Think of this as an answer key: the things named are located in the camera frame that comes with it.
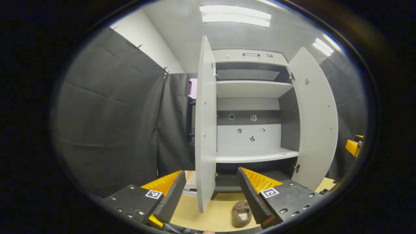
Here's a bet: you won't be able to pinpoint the brown fuzzy shoe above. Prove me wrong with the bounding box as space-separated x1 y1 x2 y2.
231 201 253 228

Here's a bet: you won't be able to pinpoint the white cabinet door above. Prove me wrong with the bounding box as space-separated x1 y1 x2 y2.
287 47 339 191
195 35 217 214

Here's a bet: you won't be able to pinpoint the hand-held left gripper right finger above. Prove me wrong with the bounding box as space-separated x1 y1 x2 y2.
237 167 322 229

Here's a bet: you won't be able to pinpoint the white shoe cabinet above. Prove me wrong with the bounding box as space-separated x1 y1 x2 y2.
212 49 301 199

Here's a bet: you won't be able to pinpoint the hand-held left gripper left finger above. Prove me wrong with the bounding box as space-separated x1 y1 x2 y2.
103 170 187 228

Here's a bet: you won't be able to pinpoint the ceiling light panel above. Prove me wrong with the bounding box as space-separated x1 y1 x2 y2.
313 37 334 57
199 5 272 28

